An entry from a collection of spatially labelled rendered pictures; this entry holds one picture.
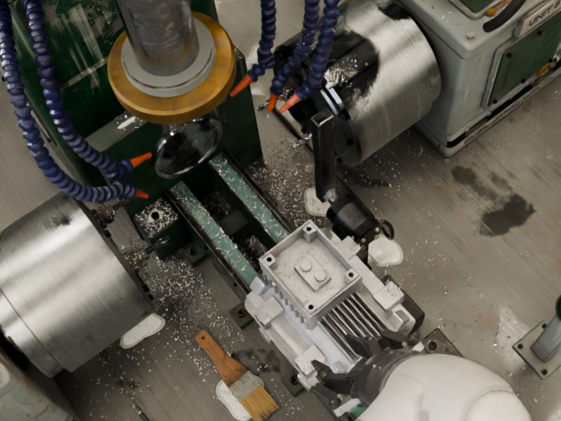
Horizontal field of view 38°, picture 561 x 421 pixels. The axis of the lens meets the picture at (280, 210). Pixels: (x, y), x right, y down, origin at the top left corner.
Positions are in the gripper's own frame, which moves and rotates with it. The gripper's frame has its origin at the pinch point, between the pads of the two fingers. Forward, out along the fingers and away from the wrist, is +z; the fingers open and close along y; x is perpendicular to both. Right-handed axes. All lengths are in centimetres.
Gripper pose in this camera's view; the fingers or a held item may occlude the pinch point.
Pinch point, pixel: (342, 359)
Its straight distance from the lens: 110.4
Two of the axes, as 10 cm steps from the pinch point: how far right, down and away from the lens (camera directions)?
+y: -7.9, 5.7, -2.1
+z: -2.4, 0.2, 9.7
